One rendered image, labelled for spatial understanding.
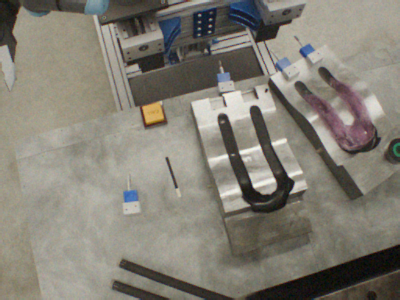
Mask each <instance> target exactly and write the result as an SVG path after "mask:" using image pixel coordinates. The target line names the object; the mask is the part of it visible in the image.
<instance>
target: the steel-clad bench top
mask: <svg viewBox="0 0 400 300"><path fill-rule="evenodd" d="M339 60H340V62H341V63H342V64H343V65H344V66H345V68H346V69H348V71H350V72H352V73H353V74H355V75H356V76H357V77H359V78H360V79H362V80H363V81H364V82H365V83H366V84H367V85H368V87H369V88H370V90H371V91H372V92H373V93H374V97H376V99H377V101H378V103H379V105H380V106H381V109H382V110H383V111H384V113H385V115H386V117H387V118H388V119H389V120H390V121H391V124H393V125H397V124H400V45H394V46H391V47H389V48H382V49H379V50H374V51H371V52H364V53H362V54H357V55H353V56H347V57H344V58H339ZM277 73H278V72H277ZM275 74H276V73H272V74H267V75H264V76H261V77H254V78H251V79H248V80H243V81H241V80H240V81H238V82H234V83H233V84H234V90H235V91H247V90H250V89H253V88H254V87H258V86H260V85H264V84H267V86H268V88H269V90H270V94H271V95H272V99H273V104H274V105H275V108H276V111H277V114H278V116H279V120H280V125H281V127H282V129H283V132H284V135H285V139H286V141H287V143H288V146H289V147H290V149H291V152H292V153H293V155H294V156H295V159H296V160H297V162H298V164H299V167H300V169H301V171H302V172H303V175H304V178H305V182H306V185H307V191H306V192H304V194H303V198H304V202H305V207H306V208H307V211H308V213H309V218H310V221H311V222H312V228H313V230H314V231H312V232H309V233H307V234H303V235H301V236H297V237H293V238H292V239H288V240H284V241H280V242H277V243H275V244H273V245H268V246H266V247H263V248H257V249H254V250H252V251H249V252H245V253H242V254H240V255H233V254H232V251H231V250H230V242H229V241H228V238H227V234H226V229H225V227H224V224H223V220H222V217H221V212H220V208H219V206H218V204H217V200H216V196H215V192H214V189H213V188H208V185H210V184H211V183H212V182H211V180H210V177H209V171H208V168H207V165H206V163H205V159H204V156H203V153H202V146H201V145H200V141H199V139H198V135H197V132H196V129H195V123H194V120H193V118H192V115H191V102H194V101H201V100H203V99H207V98H208V99H213V98H218V97H219V94H218V90H217V88H218V87H213V88H210V89H204V90H201V91H196V92H193V93H190V94H187V95H179V97H178V96H176V97H173V98H168V99H165V100H162V101H160V102H163V108H164V110H165V114H166V118H167V120H168V124H166V125H162V126H157V127H153V128H149V129H147V130H145V128H144V122H143V120H142V117H141V112H140V106H138V107H135V108H132V109H128V110H124V111H122V112H115V113H111V114H109V115H105V116H101V117H98V118H95V119H92V120H88V121H82V122H79V123H75V124H72V125H69V126H66V127H61V128H59V129H54V130H50V131H47V132H44V133H41V134H37V135H32V136H29V137H25V138H22V139H19V140H16V141H14V148H15V153H16V164H17V167H18V172H19V176H20V186H21V191H22V195H23V202H24V207H25V214H26V218H27V225H28V229H29V233H30V240H31V244H32V249H33V253H34V261H35V266H36V271H37V278H38V282H39V286H40V289H41V297H42V300H141V299H139V298H134V297H132V296H129V295H126V294H124V293H122V292H118V291H114V290H113V289H111V288H109V284H110V281H111V280H118V281H119V282H122V283H124V284H127V285H130V286H132V287H135V288H140V289H141V290H144V291H147V292H150V293H154V294H157V295H160V296H162V297H164V298H170V299H172V300H206V299H202V298H199V297H197V296H196V295H191V294H188V293H186V292H185V291H180V290H177V289H176V288H174V287H169V286H166V285H165V284H161V283H158V282H155V281H153V280H150V279H148V278H147V277H142V276H139V275H137V274H136V273H132V272H130V271H126V270H124V269H121V268H119V267H118V266H116V262H117V261H118V258H123V259H126V260H127V261H130V262H132V263H135V264H138V265H141V266H144V267H147V268H148V269H150V270H154V271H158V272H160V273H163V274H165V275H167V276H171V277H174V278H176V279H178V280H183V281H185V282H188V283H189V284H195V285H196V286H199V287H201V288H206V289H208V290H210V291H215V292H216V293H219V294H222V295H226V296H228V297H231V298H238V297H241V296H242V295H246V294H249V293H253V292H257V291H261V290H262V289H266V288H269V287H273V286H276V285H278V284H282V283H284V282H288V281H290V280H294V279H298V278H301V277H304V276H307V275H310V274H311V273H315V272H318V271H320V270H326V269H329V268H331V267H333V266H337V265H339V264H342V263H345V262H348V261H352V260H354V259H358V258H360V257H363V256H365V255H369V254H371V253H373V252H379V251H382V250H384V249H386V248H390V247H392V246H394V245H400V169H399V170H398V171H395V172H394V173H393V174H392V175H391V176H389V177H388V178H386V180H384V181H382V182H381V183H380V184H378V185H377V186H376V187H374V188H373V189H372V190H371V191H368V192H367V194H365V195H363V196H361V197H358V198H356V199H354V200H353V201H351V199H350V198H349V197H348V195H347V194H346V193H345V190H344V189H343V188H342V187H341V185H340V184H339V183H338V180H337V179H335V176H334V175H333V174H332V172H331V171H330V169H328V166H327V164H325V163H324V161H323V159H321V158H320V154H319V153H316V149H315V148H314V147H313V145H312V143H311V142H309V140H308V138H307V137H306V136H305V135H304V133H303V131H302V130H301V129H300V127H299V126H298V124H297V123H296V122H295V121H294V119H293V117H292V116H291V114H290V113H289V112H288V111H287V109H286V108H285V107H284V106H283V103H282V102H281V101H280V100H279V98H278V97H277V96H276V95H275V93H274V92H273V90H272V89H271V87H270V86H269V85H268V82H269V80H270V77H271V76H273V75H275ZM166 157H168V159H169V161H170V165H171V166H172V169H173V172H174V177H175V180H176V182H177V186H178V187H179V190H180V193H181V197H179V198H178V195H177V192H176V189H175V187H174V182H173V179H172V177H171V174H170V171H169V168H168V166H167V161H166ZM127 174H130V177H131V183H132V190H137V193H138V200H139V203H140V206H141V215H136V216H125V215H124V211H123V203H124V200H123V191H128V187H127Z"/></svg>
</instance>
